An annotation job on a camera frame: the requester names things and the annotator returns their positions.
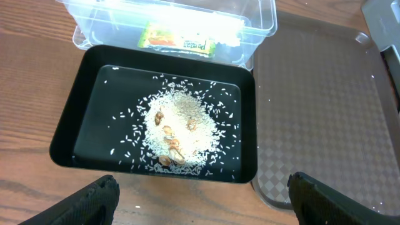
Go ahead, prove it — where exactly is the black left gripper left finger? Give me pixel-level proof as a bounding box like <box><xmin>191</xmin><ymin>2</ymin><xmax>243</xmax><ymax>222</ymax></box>
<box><xmin>20</xmin><ymin>175</ymin><xmax>120</xmax><ymax>225</ymax></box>

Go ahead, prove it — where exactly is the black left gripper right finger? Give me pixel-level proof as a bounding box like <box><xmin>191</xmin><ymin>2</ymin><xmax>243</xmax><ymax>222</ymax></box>
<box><xmin>287</xmin><ymin>172</ymin><xmax>399</xmax><ymax>225</ymax></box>

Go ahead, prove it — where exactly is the pile of rice leftovers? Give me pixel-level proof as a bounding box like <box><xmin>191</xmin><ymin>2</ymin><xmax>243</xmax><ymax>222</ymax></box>
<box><xmin>102</xmin><ymin>66</ymin><xmax>241</xmax><ymax>181</ymax></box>

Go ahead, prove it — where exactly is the green snack wrapper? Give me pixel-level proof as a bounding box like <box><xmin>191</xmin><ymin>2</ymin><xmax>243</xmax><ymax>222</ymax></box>
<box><xmin>137</xmin><ymin>22</ymin><xmax>216</xmax><ymax>58</ymax></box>

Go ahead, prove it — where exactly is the white tissue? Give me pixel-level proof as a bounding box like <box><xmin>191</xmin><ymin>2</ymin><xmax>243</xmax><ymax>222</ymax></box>
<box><xmin>162</xmin><ymin>9</ymin><xmax>245</xmax><ymax>47</ymax></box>

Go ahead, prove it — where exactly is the black food waste tray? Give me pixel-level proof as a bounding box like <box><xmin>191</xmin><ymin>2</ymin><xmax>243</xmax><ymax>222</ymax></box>
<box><xmin>49</xmin><ymin>45</ymin><xmax>258</xmax><ymax>184</ymax></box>

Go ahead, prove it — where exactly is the clear plastic waste bin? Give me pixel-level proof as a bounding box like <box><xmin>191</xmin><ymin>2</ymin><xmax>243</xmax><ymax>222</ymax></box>
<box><xmin>58</xmin><ymin>0</ymin><xmax>278</xmax><ymax>70</ymax></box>

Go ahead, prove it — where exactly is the brown serving tray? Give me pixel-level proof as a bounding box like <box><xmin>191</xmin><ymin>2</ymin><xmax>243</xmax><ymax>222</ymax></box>
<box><xmin>252</xmin><ymin>12</ymin><xmax>399</xmax><ymax>216</ymax></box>

